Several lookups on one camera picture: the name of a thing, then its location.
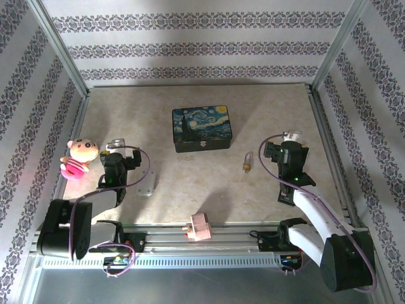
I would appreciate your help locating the pink and cream plush toy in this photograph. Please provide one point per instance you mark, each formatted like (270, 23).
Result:
(82, 152)

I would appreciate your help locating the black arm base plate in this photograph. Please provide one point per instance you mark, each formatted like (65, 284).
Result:
(139, 242)
(264, 244)

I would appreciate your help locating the small circuit board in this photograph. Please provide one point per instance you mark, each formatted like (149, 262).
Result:
(289, 261)
(118, 260)

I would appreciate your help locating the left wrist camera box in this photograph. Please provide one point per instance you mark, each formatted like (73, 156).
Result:
(115, 145)

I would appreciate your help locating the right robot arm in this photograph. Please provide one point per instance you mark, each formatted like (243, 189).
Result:
(316, 206)

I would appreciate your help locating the pink toy block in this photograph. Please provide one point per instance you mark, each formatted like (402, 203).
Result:
(199, 226)

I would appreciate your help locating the silver metal plate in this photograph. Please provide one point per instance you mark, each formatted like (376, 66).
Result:
(146, 187)

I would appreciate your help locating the starry night painted tin box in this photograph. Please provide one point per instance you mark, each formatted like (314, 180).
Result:
(202, 123)

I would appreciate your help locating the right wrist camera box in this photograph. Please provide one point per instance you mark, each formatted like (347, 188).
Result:
(292, 135)

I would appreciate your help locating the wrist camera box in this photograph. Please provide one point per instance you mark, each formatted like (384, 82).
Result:
(115, 145)
(292, 135)

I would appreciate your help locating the aluminium extrusion frame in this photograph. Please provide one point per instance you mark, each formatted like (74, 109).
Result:
(234, 236)

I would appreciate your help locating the grey metal panel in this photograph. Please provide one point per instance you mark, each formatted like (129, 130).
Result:
(202, 285)

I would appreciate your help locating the small yellow light bulb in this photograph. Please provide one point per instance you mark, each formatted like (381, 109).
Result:
(247, 165)

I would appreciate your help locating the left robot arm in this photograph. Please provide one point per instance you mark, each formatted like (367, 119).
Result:
(63, 228)

